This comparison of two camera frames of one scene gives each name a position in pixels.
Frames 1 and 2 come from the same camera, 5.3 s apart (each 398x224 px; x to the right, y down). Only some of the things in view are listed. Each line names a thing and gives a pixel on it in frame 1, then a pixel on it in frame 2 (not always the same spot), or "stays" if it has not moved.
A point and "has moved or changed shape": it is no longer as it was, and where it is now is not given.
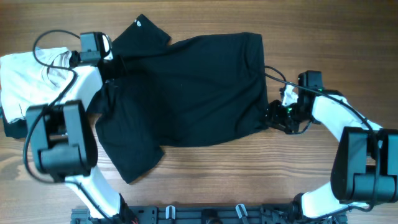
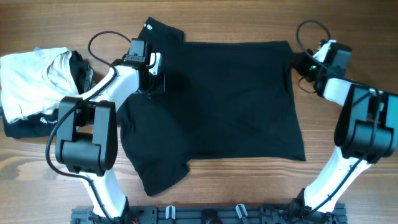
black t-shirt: x=175 y=93 has moved or changed shape
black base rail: x=220 y=214 stays
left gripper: x=121 y=66 → x=160 y=88
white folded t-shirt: x=32 y=78 stays
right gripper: x=276 y=120 → x=300 y=65
